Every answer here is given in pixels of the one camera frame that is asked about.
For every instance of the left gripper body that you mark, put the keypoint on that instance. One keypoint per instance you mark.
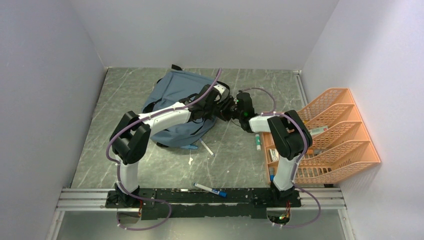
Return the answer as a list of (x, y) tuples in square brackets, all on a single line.
[(210, 110)]

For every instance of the orange plastic file rack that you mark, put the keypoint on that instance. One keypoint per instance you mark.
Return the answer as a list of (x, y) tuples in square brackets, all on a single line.
[(344, 149)]

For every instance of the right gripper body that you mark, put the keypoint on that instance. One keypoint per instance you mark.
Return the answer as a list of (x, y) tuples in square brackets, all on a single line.
[(235, 113)]

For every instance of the white glue stick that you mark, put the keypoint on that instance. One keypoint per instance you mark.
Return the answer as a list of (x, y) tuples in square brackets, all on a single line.
[(258, 142)]

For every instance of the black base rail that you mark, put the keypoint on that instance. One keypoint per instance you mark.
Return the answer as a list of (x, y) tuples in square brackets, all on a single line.
[(158, 203)]

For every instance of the blue student backpack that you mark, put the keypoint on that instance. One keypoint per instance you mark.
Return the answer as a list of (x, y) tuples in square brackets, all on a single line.
[(177, 84)]

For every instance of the teal box in rack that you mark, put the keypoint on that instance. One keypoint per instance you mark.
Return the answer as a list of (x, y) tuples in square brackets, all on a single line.
[(318, 130)]

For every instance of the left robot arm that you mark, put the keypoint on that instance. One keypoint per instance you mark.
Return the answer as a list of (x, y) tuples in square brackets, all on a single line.
[(131, 136)]

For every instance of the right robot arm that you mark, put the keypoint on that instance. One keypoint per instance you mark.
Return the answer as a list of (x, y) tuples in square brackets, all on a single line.
[(290, 136)]

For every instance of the white marker pen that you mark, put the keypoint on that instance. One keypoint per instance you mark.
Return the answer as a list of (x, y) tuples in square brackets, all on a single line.
[(207, 147)]

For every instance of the orange desk organizer tray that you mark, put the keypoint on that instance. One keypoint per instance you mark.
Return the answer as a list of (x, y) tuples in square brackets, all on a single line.
[(271, 156)]

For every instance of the aluminium frame rail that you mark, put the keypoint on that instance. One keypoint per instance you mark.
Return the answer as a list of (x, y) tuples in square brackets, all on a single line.
[(80, 199)]

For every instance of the blue capped marker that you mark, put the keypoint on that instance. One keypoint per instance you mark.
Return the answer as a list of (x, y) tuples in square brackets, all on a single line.
[(210, 190)]

